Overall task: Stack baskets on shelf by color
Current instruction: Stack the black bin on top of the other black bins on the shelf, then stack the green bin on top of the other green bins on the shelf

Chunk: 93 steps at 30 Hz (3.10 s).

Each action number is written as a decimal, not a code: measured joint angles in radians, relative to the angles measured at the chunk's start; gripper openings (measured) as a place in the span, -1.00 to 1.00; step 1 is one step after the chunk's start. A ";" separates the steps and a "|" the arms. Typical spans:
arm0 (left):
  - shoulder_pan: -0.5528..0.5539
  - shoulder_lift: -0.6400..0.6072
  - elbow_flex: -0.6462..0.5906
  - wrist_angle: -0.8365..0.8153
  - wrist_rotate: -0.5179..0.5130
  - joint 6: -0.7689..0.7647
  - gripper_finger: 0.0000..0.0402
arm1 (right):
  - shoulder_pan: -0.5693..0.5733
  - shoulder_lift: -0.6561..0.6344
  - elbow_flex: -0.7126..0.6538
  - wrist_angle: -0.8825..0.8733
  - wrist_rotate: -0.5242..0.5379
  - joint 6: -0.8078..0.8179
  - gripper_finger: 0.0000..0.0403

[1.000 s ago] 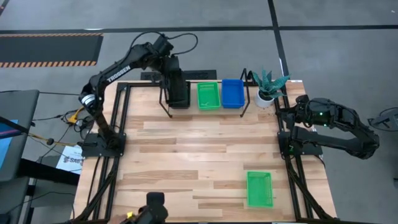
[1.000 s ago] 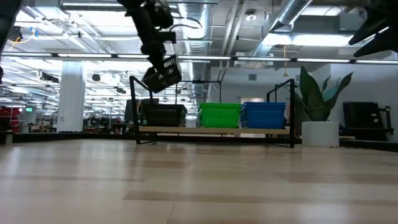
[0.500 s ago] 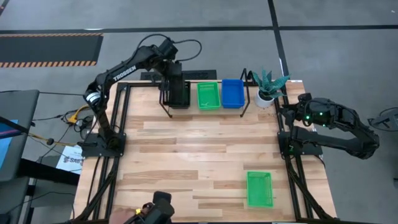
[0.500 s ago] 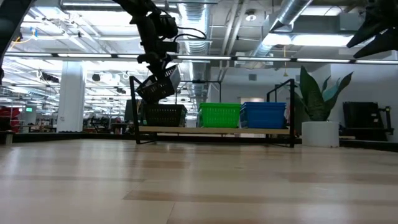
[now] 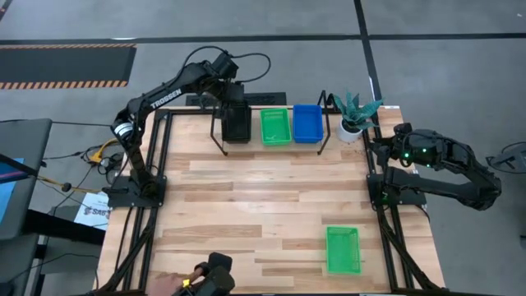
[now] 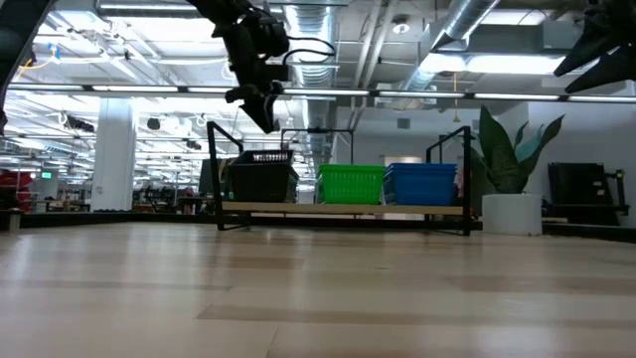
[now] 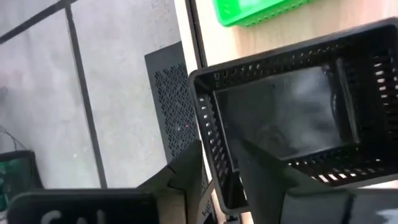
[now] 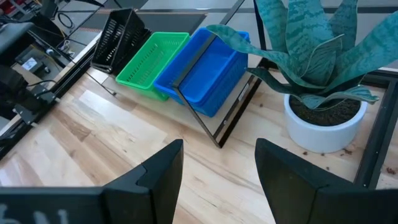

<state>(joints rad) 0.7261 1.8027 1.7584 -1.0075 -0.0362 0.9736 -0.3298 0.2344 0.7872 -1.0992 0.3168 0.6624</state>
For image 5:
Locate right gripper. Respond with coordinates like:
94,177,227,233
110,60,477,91
371,122,414,165

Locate black plastic basket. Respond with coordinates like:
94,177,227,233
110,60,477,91
220,102,252,144

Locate green plastic basket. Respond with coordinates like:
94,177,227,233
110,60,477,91
325,225,362,275
260,108,293,146

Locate blue plastic basket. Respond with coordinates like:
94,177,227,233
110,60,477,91
292,104,325,144

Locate white plant pot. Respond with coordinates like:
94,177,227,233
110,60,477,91
337,118,363,144

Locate green snake plant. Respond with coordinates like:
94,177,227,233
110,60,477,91
332,90,384,132

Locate black stand base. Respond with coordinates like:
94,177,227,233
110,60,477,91
486,141,526,174

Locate black floor mat striped edges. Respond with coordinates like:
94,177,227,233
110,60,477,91
0,43,137,90

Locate white printed paper sheet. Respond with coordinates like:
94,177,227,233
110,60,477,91
73,191,111,231

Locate grey desk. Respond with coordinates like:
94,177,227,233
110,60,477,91
0,118,53,242

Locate blue panel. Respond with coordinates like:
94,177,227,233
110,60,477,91
0,158,25,223

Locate black aluminium table frame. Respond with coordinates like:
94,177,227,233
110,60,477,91
96,107,447,296

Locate yellow cable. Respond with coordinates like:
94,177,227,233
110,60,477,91
84,137,120,165

